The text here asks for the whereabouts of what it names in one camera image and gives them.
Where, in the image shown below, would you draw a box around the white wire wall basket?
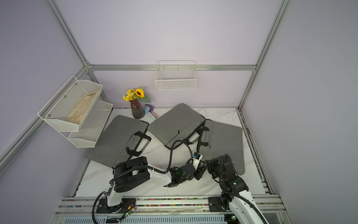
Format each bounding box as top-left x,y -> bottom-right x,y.
155,60 -> 197,91

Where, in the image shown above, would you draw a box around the beige cloth in shelf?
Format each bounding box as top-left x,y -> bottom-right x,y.
65,91 -> 99,125

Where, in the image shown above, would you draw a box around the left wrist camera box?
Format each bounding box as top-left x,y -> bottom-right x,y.
192,152 -> 202,169

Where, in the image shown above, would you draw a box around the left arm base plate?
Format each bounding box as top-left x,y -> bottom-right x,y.
96,197 -> 136,214

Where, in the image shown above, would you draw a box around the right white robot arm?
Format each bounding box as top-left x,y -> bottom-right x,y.
206,154 -> 268,224

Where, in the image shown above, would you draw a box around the yellow artificial sunflowers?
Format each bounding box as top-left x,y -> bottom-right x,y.
123,87 -> 151,103

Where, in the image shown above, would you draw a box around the purple toy shovel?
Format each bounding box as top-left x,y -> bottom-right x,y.
145,104 -> 158,119

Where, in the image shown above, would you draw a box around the dark glass vase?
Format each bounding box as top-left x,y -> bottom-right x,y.
130,99 -> 145,119

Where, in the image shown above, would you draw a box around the grey laptop bag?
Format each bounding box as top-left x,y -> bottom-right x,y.
197,119 -> 246,175
84,115 -> 152,168
148,103 -> 205,149

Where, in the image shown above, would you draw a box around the black corrugated cable conduit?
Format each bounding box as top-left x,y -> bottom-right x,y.
91,139 -> 194,224

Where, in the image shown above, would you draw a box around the light blue toy shovel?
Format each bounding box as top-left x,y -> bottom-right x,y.
144,106 -> 156,120

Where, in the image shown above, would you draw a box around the aluminium frame rails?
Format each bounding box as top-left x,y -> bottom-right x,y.
0,0 -> 294,224

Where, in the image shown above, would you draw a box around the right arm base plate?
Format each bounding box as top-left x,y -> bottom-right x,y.
208,197 -> 230,212

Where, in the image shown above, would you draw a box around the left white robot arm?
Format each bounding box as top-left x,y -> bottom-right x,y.
92,153 -> 207,214

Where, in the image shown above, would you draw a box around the white two-tier mesh shelf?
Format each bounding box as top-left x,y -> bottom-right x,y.
38,76 -> 113,148

